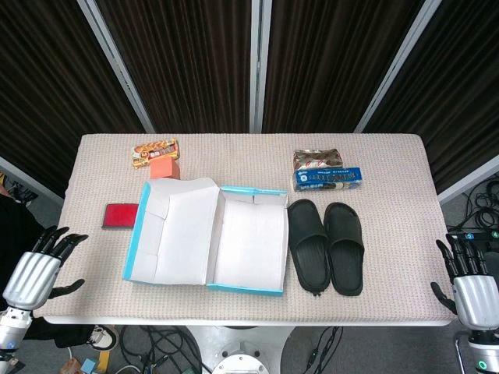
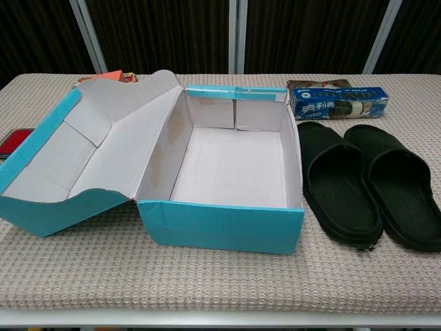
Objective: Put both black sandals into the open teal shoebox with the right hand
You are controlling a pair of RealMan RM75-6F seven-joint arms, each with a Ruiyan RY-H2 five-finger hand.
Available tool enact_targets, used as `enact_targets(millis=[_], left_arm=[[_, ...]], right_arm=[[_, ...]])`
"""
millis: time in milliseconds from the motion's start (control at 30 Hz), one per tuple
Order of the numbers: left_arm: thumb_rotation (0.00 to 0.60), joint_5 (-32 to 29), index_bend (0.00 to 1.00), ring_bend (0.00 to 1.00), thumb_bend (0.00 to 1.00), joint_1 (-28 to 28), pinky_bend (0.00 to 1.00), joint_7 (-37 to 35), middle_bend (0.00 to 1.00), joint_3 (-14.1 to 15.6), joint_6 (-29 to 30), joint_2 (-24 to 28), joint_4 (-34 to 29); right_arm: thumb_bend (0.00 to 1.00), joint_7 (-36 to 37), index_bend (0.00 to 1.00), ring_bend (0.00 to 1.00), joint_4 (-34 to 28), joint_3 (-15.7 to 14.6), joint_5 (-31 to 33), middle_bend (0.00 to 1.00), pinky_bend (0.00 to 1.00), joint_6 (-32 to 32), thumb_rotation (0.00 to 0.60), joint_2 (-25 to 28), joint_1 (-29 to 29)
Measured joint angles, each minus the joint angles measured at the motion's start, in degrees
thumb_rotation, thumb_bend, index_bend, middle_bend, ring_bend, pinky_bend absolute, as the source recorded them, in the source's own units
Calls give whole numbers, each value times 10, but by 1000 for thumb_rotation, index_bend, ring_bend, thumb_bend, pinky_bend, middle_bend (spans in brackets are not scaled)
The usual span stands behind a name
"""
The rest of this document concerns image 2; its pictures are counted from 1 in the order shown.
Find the black rubber slipper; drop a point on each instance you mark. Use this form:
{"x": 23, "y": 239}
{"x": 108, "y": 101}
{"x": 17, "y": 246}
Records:
{"x": 344, "y": 193}
{"x": 406, "y": 193}

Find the light blue cardboard shoe box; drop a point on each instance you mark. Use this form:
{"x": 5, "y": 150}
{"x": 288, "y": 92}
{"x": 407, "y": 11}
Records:
{"x": 220, "y": 224}

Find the blue Oreo cookie box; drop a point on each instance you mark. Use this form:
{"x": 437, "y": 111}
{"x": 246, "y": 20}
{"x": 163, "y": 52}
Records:
{"x": 344, "y": 107}

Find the orange block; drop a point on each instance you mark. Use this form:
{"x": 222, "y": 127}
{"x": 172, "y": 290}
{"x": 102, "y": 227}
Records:
{"x": 115, "y": 76}

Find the beige woven table cloth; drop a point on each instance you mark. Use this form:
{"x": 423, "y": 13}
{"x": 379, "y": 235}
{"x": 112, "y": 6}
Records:
{"x": 206, "y": 282}

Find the yellow brown snack packet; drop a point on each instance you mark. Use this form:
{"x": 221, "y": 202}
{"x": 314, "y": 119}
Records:
{"x": 130, "y": 77}

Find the dark brown curtain panel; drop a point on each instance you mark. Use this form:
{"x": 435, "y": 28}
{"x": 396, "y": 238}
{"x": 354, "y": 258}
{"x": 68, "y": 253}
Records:
{"x": 155, "y": 34}
{"x": 420, "y": 34}
{"x": 310, "y": 34}
{"x": 34, "y": 34}

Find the grey aluminium frame post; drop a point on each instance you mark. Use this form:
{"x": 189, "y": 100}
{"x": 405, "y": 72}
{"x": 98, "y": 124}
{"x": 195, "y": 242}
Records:
{"x": 384, "y": 34}
{"x": 237, "y": 34}
{"x": 87, "y": 34}

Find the red stamp pad black frame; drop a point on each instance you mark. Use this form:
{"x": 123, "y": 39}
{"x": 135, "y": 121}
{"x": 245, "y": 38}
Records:
{"x": 15, "y": 141}

